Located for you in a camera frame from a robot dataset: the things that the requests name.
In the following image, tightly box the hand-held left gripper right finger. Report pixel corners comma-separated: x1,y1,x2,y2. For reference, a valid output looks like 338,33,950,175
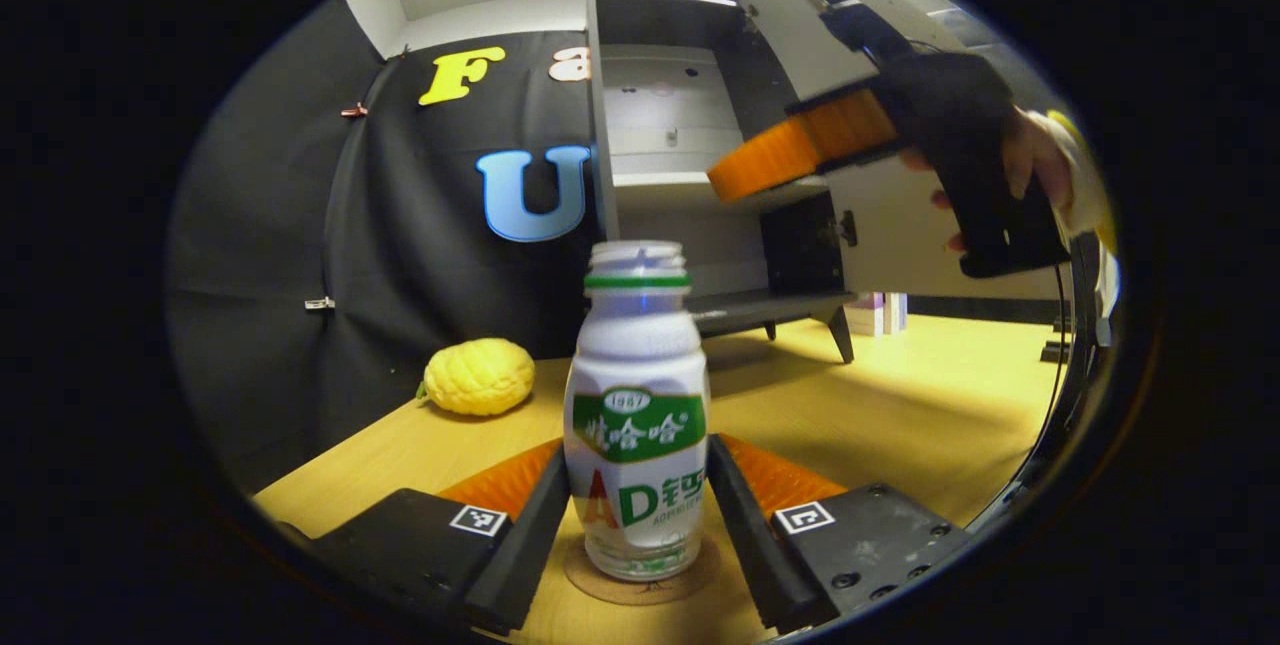
705,433,973,634

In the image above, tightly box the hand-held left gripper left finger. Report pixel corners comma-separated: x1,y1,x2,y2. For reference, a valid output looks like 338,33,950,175
300,440,573,636

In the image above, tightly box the round brown coaster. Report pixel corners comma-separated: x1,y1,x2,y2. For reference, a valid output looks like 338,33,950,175
563,533,723,607

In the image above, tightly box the white green label bottle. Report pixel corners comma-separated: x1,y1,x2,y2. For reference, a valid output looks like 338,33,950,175
563,240,713,583

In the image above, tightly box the yellow bumpy citron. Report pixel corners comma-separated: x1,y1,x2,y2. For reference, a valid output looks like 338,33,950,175
416,337,537,417

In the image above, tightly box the black backdrop cloth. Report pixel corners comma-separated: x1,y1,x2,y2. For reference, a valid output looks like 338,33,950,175
165,0,1081,496

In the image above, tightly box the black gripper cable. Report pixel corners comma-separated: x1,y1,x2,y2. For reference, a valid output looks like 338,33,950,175
1035,263,1069,446

